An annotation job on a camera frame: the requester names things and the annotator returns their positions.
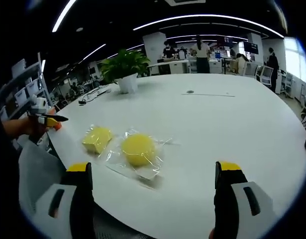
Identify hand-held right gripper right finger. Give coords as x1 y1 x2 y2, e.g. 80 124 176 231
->
213 161 277 239

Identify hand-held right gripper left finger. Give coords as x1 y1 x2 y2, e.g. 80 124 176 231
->
33 161 95 239

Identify square yellow silicone block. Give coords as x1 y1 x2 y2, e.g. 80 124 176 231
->
82 126 114 155

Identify round yellow silicone block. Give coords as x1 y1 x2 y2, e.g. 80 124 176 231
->
120 133 156 167

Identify person's left hand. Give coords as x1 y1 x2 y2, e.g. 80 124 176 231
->
2 116 48 141

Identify shelf with storage boxes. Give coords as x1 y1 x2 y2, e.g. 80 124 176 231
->
0 51 53 120

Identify grey office chair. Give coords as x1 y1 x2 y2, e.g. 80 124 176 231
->
18 141 67 221

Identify clear plastic bag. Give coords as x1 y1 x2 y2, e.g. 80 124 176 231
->
81 123 120 160

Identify short ceiling light strip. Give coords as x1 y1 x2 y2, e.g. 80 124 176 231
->
82 44 107 61

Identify round yellow sponge in wrap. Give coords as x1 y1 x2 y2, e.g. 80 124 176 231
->
104 127 180 183

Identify green potted plant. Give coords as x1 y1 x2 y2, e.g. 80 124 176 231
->
99 48 151 95

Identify straight ceiling light strip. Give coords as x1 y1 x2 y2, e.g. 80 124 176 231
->
52 0 78 33

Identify white background desk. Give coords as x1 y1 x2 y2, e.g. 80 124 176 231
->
147 59 191 76

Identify white office chair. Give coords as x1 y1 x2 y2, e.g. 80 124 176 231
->
256 65 275 87

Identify long curved ceiling light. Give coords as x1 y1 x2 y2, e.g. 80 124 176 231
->
132 13 285 38

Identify black cables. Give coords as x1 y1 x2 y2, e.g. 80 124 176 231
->
78 86 111 105

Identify wall screen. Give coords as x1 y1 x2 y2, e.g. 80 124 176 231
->
243 41 260 54

